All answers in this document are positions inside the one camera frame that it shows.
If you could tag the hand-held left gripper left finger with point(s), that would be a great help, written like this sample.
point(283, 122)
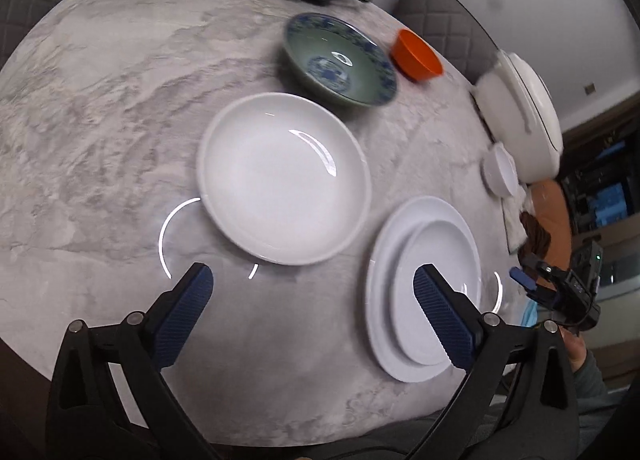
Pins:
point(185, 315)

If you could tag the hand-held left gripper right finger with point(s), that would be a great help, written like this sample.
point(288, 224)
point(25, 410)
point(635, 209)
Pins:
point(442, 315)

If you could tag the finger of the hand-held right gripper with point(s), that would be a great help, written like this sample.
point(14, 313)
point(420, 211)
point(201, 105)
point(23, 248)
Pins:
point(544, 298)
point(520, 279)

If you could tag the white oval plate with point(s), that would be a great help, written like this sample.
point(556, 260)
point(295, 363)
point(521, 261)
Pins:
point(445, 250)

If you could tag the large white plate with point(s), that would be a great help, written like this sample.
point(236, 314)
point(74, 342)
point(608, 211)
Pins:
point(382, 280)

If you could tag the small white bowl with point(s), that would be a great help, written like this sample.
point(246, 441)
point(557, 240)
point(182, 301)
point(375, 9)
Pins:
point(500, 170)

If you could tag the white deep plate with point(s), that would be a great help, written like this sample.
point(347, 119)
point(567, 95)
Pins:
point(280, 179)

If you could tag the orange bowl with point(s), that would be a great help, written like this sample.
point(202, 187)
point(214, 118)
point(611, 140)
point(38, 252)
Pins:
point(415, 57)

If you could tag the blue patterned green bowl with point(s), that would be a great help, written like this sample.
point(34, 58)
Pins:
point(340, 59)

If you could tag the person's right forearm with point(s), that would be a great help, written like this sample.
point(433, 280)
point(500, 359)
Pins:
point(597, 405)

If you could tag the person's right hand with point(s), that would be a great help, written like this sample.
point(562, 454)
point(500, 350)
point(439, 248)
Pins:
point(575, 347)

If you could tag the blue face mask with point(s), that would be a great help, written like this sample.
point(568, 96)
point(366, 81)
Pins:
point(529, 314)

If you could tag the brown towel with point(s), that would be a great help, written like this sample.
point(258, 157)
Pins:
point(536, 235)

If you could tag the dark framed window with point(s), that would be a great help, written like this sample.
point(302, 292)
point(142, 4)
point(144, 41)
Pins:
point(607, 200)

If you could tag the white casserole pot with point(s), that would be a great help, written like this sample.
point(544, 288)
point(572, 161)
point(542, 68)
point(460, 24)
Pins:
point(500, 109)

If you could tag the white pot lid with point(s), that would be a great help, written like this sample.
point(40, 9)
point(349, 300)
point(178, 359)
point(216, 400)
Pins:
point(537, 94)

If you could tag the grey quilted chair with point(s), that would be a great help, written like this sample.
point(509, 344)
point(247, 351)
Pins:
point(445, 14)
point(30, 4)

